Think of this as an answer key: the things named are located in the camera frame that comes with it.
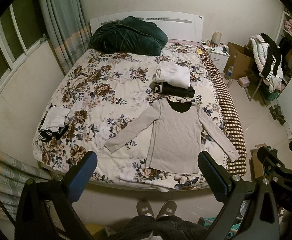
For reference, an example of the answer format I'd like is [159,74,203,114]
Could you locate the black folded garment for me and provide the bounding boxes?
[150,82,195,98]

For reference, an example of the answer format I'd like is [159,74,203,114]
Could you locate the dark shoes on floor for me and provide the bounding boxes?
[269,105,286,126]

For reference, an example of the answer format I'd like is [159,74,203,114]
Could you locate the beige table lamp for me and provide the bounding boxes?
[211,31,222,46]

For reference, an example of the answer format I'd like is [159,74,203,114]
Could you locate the small white folded clothes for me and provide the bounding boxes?
[40,106,70,132]

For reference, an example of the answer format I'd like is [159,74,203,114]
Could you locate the grey slipper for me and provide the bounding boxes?
[136,200,154,217]
[157,200,177,219]

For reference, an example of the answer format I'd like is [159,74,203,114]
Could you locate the white nightstand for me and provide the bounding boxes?
[202,42,229,73]

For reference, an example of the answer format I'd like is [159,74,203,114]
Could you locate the chair with piled clothes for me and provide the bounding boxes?
[247,33,283,102]

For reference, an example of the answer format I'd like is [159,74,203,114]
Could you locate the brown cardboard box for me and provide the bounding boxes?
[223,42,255,80]

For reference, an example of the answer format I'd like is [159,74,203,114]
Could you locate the dark green folded quilt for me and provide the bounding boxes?
[89,16,168,56]

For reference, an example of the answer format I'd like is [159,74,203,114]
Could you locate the black striped folded clothes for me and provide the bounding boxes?
[38,125,69,142]

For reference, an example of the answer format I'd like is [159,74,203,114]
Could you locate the small cardboard box on floor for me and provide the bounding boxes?
[249,144,267,181]

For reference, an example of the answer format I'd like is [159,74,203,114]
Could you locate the left grey slipper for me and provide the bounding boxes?
[136,200,154,217]

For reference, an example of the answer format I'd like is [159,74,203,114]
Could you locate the brown checkered bed sheet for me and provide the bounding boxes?
[199,46,247,176]

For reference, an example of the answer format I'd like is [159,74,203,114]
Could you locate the beige long-sleeve shirt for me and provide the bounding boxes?
[105,99,239,174]

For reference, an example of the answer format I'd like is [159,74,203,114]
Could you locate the white headboard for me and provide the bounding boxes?
[90,10,204,42]

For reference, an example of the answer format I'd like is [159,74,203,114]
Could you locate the window with white frame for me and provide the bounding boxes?
[0,0,47,86]

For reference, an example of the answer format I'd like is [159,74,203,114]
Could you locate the right grey slipper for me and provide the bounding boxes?
[157,200,177,219]

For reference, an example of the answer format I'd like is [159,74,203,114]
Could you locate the plastic water bottle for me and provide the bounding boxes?
[225,65,234,80]

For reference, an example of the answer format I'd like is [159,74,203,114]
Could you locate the white folded garment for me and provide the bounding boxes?
[153,62,190,89]

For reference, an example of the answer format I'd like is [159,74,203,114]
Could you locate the floral bed blanket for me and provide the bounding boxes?
[33,41,229,192]

